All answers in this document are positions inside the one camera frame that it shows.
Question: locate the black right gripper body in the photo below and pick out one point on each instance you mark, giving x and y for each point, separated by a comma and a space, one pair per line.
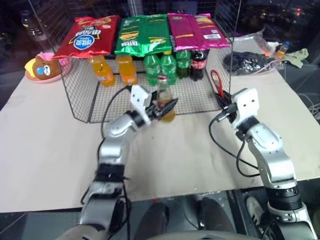
230, 110

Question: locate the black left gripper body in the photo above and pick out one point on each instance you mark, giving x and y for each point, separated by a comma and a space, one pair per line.
155, 112

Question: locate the glass bottle with orange drink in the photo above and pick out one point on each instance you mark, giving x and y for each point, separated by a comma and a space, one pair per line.
166, 96

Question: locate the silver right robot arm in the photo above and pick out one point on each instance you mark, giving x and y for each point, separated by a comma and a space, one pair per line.
271, 152

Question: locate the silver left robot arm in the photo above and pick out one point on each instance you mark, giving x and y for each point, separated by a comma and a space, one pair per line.
117, 130

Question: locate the green soda plastic bottle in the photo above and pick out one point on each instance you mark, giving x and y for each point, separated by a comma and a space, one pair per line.
151, 68
183, 63
169, 66

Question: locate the orange soda plastic bottle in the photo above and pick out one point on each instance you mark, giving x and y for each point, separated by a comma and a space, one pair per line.
127, 70
102, 71

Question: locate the dark cola plastic bottle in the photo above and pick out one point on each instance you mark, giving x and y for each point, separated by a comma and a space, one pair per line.
199, 65

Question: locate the small blue-capped orange bottle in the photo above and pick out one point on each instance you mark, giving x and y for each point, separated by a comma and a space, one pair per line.
282, 51

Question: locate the dark bottle with yellow label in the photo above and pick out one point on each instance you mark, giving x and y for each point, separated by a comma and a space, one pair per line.
32, 25

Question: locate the black crumpled bundle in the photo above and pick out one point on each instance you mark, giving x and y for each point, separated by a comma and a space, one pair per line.
247, 62

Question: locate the clear plastic bag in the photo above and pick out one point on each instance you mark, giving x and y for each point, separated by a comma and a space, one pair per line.
252, 40

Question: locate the green chips bag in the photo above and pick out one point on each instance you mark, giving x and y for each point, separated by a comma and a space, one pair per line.
142, 35

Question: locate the magenta chips bag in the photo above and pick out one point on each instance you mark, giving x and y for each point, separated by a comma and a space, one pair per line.
192, 31

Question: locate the green cloth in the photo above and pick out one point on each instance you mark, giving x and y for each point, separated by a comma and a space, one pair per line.
297, 57

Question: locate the red chips bag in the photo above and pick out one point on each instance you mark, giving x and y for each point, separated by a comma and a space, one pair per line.
86, 37

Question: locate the pink and yellow plush tray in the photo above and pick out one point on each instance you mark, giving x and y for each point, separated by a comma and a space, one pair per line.
65, 64

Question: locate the white shoe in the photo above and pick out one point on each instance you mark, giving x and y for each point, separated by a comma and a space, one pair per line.
255, 210

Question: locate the brown bear plush toy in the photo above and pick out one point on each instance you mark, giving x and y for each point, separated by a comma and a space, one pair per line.
47, 68

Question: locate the grey robot torso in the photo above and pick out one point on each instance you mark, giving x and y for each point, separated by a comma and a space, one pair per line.
160, 235

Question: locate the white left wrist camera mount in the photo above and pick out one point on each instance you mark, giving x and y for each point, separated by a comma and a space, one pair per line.
139, 96

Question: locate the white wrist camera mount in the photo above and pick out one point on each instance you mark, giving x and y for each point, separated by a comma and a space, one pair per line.
139, 96
246, 105

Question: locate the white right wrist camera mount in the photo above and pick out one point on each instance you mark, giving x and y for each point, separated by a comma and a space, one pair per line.
246, 105

